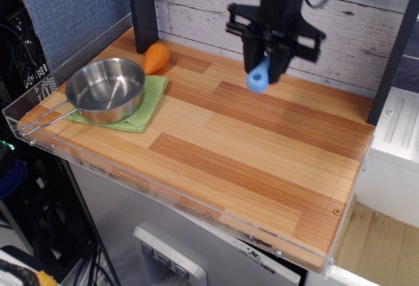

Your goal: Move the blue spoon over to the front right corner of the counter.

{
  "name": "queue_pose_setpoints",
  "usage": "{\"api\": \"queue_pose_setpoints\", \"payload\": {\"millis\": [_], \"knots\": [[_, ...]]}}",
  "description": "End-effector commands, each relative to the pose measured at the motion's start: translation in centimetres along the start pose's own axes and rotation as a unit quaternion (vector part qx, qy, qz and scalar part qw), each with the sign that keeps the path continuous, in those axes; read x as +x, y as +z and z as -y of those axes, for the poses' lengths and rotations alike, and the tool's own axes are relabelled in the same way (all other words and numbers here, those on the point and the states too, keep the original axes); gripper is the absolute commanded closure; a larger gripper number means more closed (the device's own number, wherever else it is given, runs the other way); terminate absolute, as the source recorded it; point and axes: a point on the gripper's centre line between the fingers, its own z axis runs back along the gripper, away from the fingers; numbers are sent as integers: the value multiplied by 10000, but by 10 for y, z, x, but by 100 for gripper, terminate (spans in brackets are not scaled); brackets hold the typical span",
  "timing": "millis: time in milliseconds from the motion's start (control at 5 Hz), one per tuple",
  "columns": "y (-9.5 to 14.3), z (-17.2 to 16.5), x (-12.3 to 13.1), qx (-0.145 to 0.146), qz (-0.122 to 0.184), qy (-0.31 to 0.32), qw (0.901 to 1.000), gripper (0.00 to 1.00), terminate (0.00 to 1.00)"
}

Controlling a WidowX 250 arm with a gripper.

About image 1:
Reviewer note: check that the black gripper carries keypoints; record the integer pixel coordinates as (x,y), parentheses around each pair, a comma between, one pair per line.
(276,26)

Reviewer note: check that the blue handled grey spoon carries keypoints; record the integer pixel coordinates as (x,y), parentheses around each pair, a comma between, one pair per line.
(257,79)

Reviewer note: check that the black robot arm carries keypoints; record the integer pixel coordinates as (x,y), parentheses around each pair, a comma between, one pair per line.
(273,33)

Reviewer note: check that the orange toy carrot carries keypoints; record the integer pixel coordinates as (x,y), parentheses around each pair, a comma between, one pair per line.
(156,57)

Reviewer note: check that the green cloth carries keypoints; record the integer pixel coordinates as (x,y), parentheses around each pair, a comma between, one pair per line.
(154,88)

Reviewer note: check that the stainless steel pot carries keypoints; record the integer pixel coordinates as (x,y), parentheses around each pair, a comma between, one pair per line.
(102,92)

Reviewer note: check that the white ribbed box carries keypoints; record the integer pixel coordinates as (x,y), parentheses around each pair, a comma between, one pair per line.
(388,180)

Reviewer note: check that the clear acrylic table guard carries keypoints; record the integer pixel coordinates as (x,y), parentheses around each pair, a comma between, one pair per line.
(275,169)

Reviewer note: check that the stainless steel cabinet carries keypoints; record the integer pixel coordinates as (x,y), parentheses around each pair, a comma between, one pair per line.
(122,216)

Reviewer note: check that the dark right support post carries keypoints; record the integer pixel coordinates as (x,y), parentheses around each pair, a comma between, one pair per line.
(394,60)

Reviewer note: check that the dark support post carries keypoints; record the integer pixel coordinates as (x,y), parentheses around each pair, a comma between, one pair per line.
(144,23)
(394,60)

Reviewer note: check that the dark left support post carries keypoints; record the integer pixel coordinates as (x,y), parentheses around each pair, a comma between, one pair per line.
(144,23)

